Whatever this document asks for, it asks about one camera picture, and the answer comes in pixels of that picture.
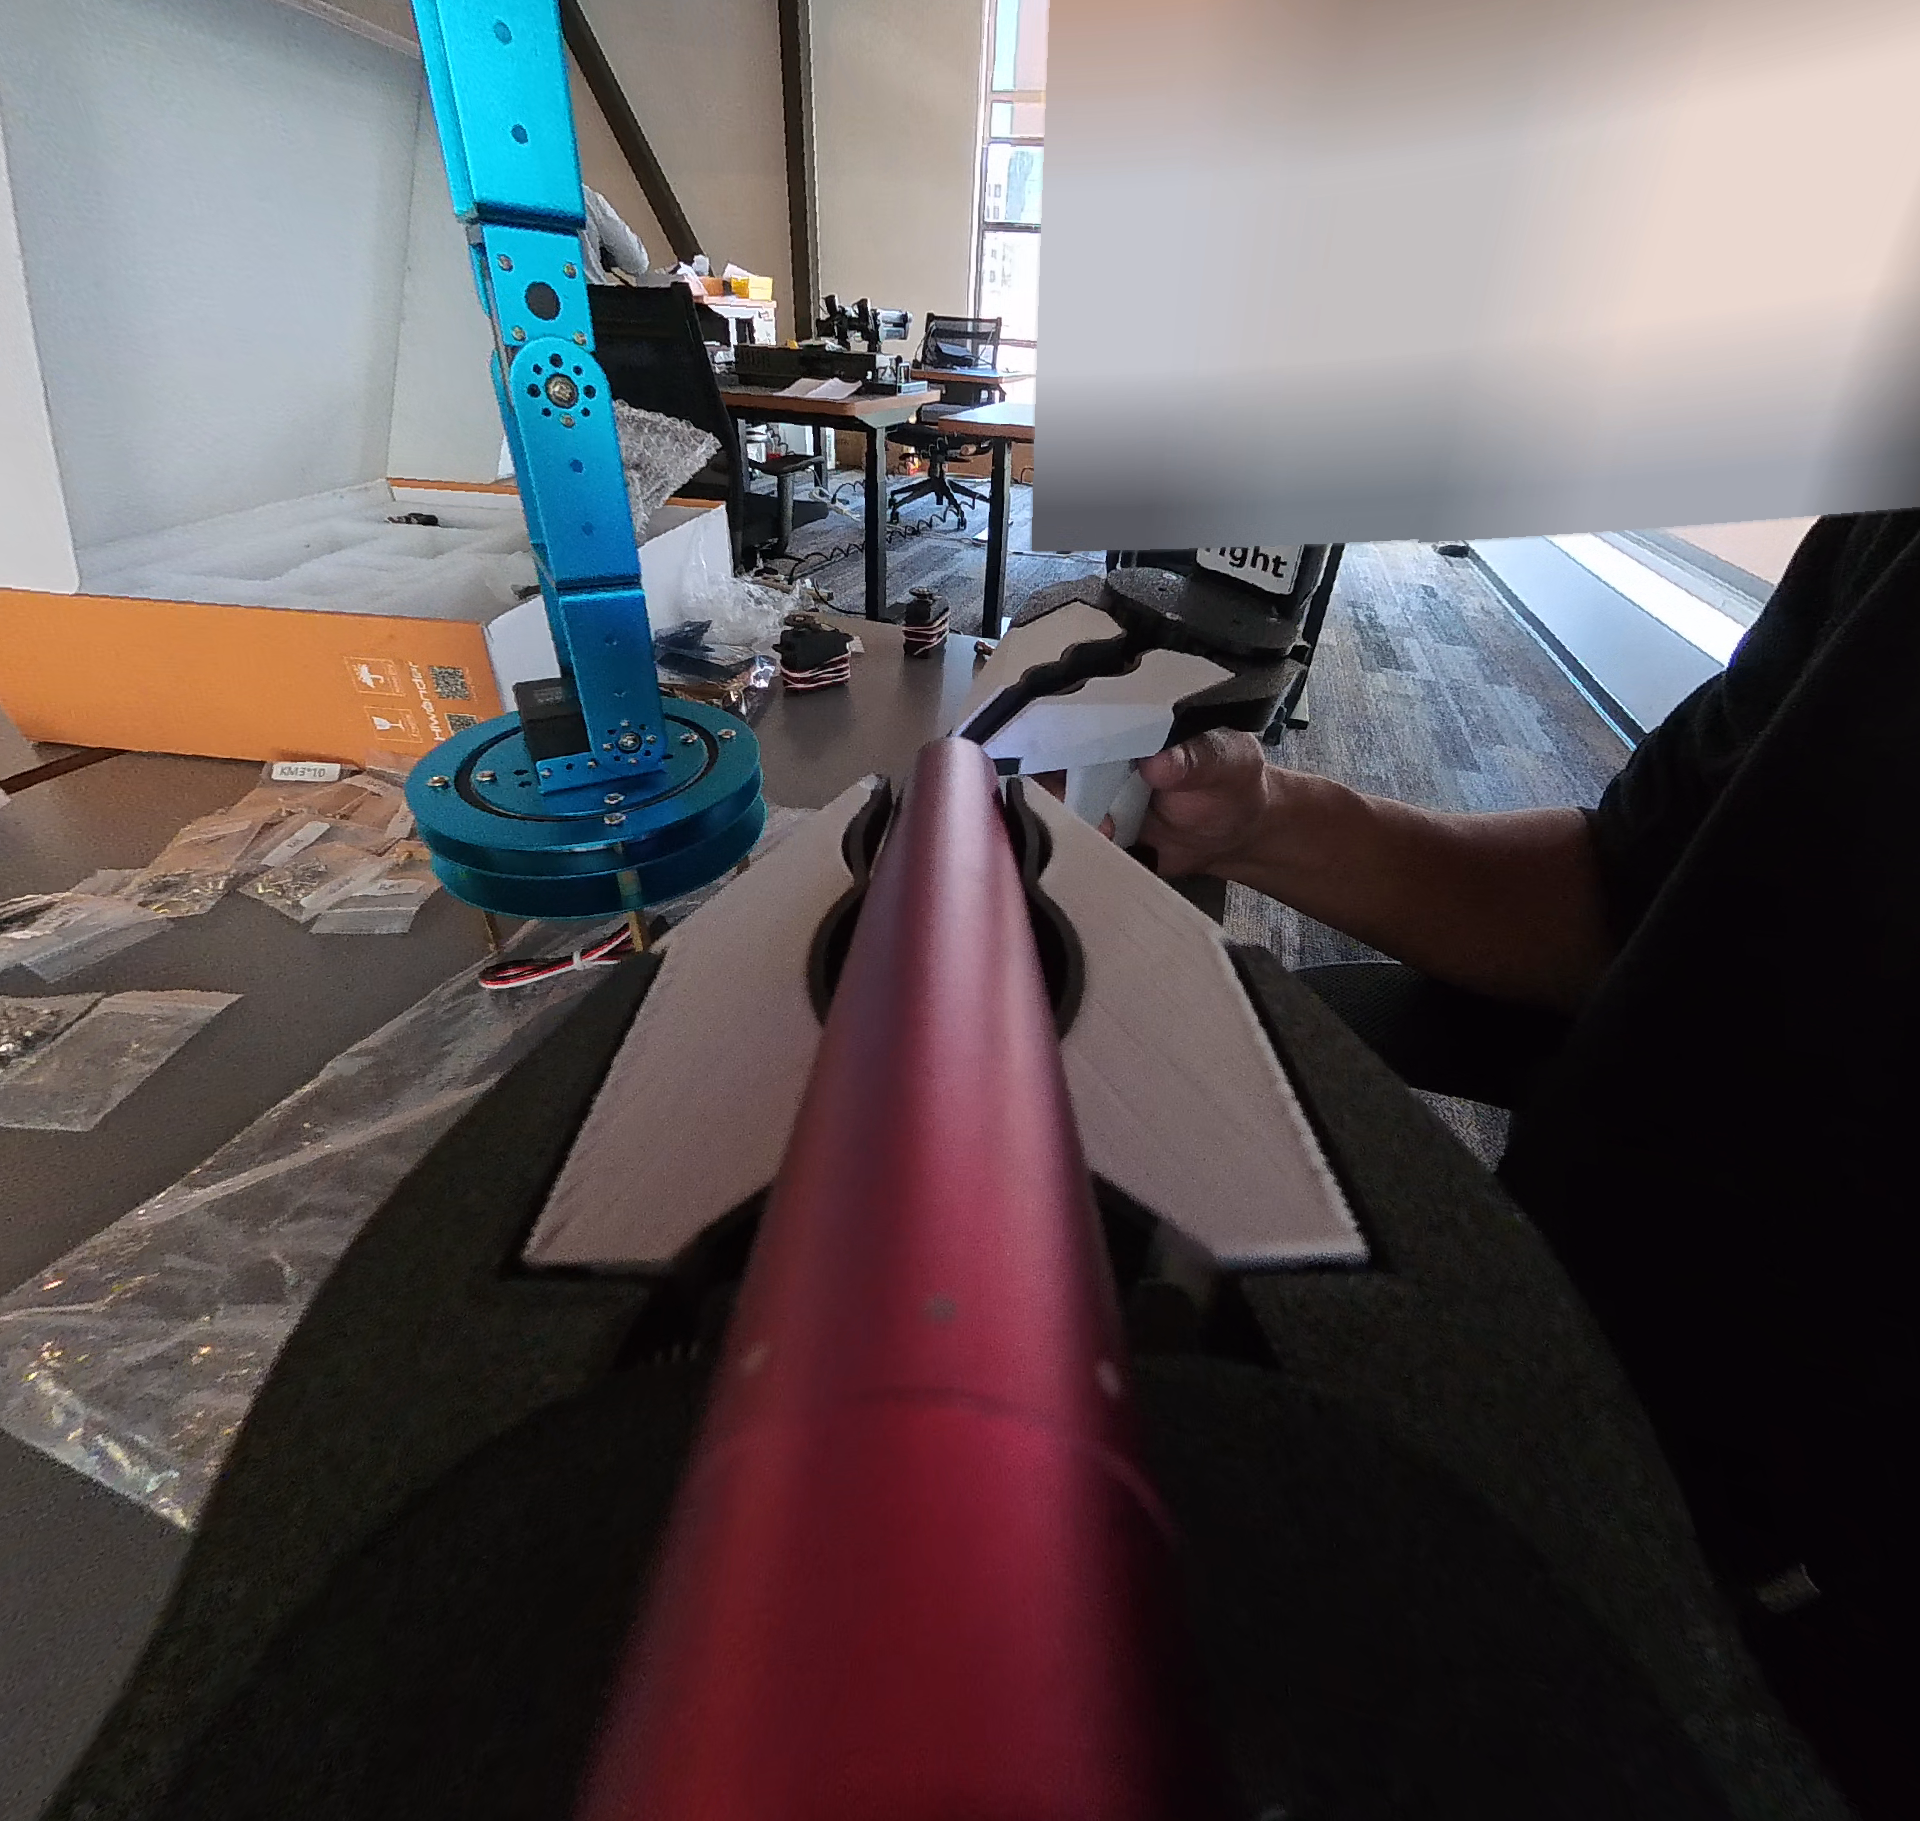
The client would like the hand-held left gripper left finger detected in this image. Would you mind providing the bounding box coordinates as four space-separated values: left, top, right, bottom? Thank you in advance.
516 779 902 1275

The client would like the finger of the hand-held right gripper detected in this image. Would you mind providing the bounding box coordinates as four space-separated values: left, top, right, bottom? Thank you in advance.
958 647 1244 775
974 597 1139 723

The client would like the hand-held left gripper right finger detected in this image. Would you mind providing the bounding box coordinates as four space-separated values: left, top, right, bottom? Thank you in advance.
1004 775 1373 1275

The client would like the red electric screwdriver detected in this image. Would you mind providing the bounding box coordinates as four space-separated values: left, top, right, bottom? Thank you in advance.
577 738 1203 1821

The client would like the blue toy robot arm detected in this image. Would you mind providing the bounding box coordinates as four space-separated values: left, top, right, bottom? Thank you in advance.
403 0 769 920

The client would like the person's right forearm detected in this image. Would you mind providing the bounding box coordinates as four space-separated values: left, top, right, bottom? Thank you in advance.
1260 763 1614 1013

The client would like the dark desk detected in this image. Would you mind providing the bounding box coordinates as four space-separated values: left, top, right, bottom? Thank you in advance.
0 617 1082 1821

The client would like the brown office desk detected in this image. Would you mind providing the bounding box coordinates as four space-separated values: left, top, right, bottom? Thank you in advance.
719 378 902 624
937 401 1037 594

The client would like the person's right hand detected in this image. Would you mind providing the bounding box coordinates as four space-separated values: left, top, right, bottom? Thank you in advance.
1116 729 1308 880

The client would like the black mesh office chair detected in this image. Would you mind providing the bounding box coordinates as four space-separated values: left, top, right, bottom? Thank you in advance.
886 317 1006 529

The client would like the black equipment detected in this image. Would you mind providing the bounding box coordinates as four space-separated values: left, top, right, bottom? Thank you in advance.
811 293 918 391

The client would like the bubble wrap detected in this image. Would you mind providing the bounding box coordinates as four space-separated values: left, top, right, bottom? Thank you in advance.
601 404 723 540

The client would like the pile of small screw bags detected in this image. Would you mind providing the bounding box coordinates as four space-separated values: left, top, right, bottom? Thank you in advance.
0 763 443 1133

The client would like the large clear plastic bag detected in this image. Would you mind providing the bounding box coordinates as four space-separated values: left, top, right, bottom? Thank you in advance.
0 951 662 1531

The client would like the person's dark shirt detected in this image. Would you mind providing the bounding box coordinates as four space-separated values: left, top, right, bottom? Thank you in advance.
1501 508 1920 1821

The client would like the orange white kit box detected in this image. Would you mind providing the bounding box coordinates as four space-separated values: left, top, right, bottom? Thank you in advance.
0 0 738 773

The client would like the servo cable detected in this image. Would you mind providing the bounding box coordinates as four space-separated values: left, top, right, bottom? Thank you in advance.
479 909 662 995

